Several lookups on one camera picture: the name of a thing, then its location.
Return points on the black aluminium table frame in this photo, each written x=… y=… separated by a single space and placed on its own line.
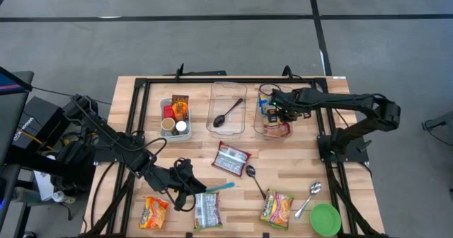
x=212 y=80

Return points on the black spoon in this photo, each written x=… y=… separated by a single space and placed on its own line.
x=218 y=120

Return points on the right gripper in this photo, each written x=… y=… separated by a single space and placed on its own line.
x=286 y=101

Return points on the black table clamp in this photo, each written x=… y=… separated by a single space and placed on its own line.
x=287 y=71
x=205 y=73

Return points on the black box white logo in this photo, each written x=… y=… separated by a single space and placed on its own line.
x=39 y=117

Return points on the clear plastic container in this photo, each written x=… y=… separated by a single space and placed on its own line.
x=257 y=126
x=233 y=124

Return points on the red-lidded patterned tin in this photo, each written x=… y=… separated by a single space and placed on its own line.
x=168 y=112

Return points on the brown orange snack packet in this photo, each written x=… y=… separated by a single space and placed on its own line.
x=180 y=108

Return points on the white plastic bin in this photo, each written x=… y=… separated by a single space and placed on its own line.
x=175 y=138

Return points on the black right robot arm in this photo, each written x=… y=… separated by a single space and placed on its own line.
x=354 y=99

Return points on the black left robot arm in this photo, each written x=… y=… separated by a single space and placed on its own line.
x=113 y=139

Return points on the blue ramen packet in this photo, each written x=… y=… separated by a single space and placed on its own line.
x=263 y=105

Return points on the orange ramen packet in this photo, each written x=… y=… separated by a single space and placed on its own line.
x=154 y=213

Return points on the green plastic bowl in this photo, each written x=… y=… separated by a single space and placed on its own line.
x=325 y=219

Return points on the teal plastic spoon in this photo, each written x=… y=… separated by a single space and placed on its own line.
x=223 y=187

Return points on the red roast beef ramen packet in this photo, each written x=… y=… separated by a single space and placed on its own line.
x=230 y=159

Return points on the dark metal spoon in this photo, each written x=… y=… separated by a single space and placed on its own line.
x=250 y=171

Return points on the white paper sheet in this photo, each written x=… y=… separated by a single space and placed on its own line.
x=44 y=181

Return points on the green pink ramen packet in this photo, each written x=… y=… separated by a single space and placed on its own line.
x=207 y=211
x=276 y=209

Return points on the black equipment beside table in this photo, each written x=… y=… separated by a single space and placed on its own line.
x=74 y=174

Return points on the white-lidded spice jar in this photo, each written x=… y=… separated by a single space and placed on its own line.
x=181 y=126

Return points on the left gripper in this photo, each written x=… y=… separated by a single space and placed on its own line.
x=168 y=179

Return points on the red yellow ramen packet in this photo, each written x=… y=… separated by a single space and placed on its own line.
x=277 y=130

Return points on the tan-lidded spice jar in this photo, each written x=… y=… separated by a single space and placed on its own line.
x=168 y=124

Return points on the shiny silver spoon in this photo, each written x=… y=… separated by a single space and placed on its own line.
x=315 y=187

